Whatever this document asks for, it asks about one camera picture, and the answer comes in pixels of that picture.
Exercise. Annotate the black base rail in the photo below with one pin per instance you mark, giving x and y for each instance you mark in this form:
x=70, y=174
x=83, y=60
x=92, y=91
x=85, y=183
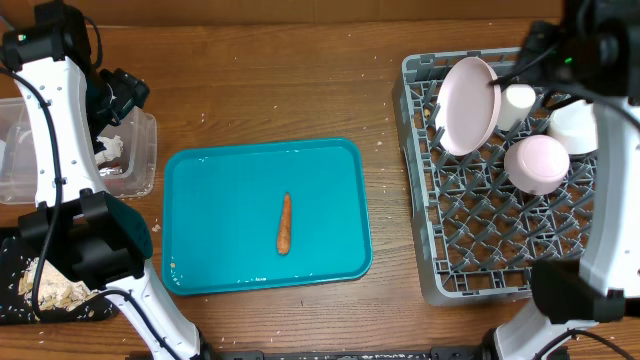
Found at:
x=436, y=353

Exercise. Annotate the black waste tray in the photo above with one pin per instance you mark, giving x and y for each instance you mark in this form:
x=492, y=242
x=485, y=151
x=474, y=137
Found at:
x=16, y=255

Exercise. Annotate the teal plastic serving tray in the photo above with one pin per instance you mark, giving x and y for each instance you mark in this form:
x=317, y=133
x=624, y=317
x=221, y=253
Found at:
x=222, y=209

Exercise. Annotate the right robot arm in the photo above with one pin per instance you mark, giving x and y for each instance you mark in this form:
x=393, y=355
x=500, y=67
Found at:
x=592, y=54

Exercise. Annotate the clear plastic waste bin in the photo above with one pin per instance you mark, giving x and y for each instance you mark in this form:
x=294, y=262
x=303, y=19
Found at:
x=131, y=174

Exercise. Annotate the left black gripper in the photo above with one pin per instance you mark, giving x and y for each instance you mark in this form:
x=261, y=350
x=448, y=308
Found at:
x=130, y=90

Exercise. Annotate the orange carrot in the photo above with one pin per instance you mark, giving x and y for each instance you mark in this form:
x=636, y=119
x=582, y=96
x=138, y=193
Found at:
x=284, y=234

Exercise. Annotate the white cup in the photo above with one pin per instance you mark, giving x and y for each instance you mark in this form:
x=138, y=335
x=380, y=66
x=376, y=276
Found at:
x=516, y=103

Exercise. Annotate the white bowl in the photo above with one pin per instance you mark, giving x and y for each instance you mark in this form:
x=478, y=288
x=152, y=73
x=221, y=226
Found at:
x=574, y=126

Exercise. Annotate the food scraps rice pile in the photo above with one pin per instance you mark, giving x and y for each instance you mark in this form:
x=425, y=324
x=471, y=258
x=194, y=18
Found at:
x=55, y=291

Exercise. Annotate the grey dishwasher rack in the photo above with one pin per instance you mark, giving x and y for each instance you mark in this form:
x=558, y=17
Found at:
x=476, y=236

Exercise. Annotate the large white round plate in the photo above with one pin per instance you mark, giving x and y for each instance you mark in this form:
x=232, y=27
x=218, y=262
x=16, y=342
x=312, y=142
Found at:
x=468, y=106

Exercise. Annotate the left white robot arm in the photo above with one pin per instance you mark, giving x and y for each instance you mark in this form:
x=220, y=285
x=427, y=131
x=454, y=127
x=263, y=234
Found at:
x=78, y=227

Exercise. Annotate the white napkin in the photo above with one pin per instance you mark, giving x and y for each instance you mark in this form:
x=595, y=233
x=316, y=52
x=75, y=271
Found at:
x=113, y=148

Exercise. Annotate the small white round plate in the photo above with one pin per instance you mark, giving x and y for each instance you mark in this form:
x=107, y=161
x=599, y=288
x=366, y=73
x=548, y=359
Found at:
x=537, y=165

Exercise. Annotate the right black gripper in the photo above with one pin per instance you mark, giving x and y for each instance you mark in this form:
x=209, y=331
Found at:
x=536, y=38

